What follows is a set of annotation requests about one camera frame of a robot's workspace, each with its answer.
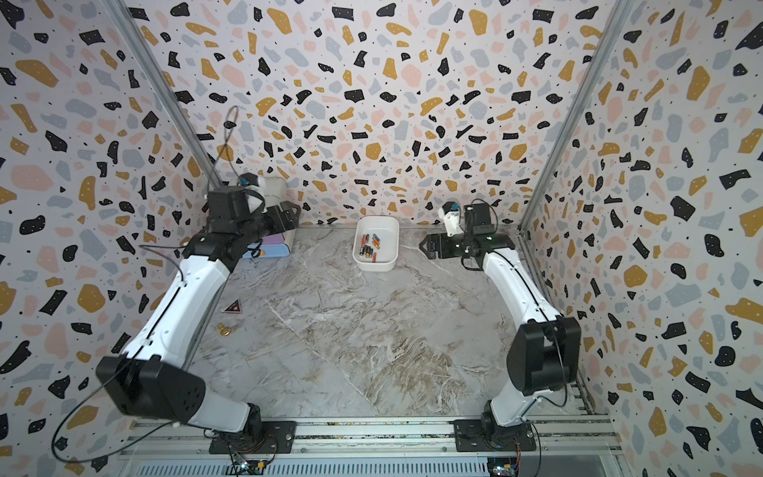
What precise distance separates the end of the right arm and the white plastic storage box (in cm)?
31

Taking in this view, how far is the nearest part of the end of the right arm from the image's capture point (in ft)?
2.02

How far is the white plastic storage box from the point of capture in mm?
1092
